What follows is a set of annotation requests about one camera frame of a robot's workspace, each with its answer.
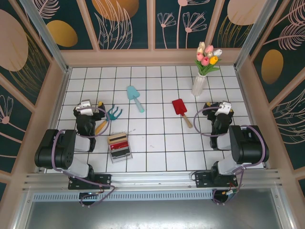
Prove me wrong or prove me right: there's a light blue toy trowel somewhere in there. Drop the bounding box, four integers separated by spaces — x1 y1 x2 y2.
126 85 145 114

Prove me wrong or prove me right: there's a clear acrylic card stand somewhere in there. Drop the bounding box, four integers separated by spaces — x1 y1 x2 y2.
107 134 133 164

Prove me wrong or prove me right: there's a gold card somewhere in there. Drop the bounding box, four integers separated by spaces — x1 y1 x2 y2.
107 134 128 145

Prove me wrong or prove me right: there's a red card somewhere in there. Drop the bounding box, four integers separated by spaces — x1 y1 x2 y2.
109 140 131 151

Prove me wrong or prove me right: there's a black card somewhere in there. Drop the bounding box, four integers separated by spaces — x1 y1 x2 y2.
111 147 132 159

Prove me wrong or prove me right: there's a white ribbed vase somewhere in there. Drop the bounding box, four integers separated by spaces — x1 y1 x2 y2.
192 73 207 96

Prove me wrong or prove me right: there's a tulip bouquet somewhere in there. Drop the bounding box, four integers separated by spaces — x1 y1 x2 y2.
194 42 224 77

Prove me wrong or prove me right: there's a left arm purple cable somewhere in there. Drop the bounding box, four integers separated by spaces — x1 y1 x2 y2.
51 106 117 208

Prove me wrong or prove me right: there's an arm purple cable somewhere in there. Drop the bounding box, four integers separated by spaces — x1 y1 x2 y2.
193 106 267 206
51 106 117 208

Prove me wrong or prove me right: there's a teal rake wooden handle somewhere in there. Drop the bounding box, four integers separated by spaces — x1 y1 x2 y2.
94 104 123 135

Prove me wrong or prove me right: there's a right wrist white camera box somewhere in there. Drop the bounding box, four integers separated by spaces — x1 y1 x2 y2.
215 101 233 115

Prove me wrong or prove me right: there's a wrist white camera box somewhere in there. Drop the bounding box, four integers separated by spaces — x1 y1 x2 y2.
215 101 233 115
78 99 94 115

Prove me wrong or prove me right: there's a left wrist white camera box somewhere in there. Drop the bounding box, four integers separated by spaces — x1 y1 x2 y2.
78 99 94 115

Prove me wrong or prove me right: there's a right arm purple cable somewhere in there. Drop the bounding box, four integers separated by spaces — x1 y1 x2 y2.
193 106 267 206

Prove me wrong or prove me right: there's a red shovel wooden handle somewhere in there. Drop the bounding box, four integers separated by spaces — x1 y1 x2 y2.
172 98 193 129

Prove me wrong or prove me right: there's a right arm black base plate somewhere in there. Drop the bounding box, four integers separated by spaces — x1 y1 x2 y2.
194 171 239 188

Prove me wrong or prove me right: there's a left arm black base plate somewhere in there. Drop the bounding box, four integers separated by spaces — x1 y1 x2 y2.
68 174 112 190

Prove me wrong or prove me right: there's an aluminium front rail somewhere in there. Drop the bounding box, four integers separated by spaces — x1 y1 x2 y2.
22 169 284 191

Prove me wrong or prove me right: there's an aluminium corner post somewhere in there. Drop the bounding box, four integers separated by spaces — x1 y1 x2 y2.
234 0 280 70
19 0 72 73

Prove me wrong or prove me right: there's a grey slotted cable duct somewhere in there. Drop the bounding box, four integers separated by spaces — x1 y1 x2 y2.
32 190 214 202

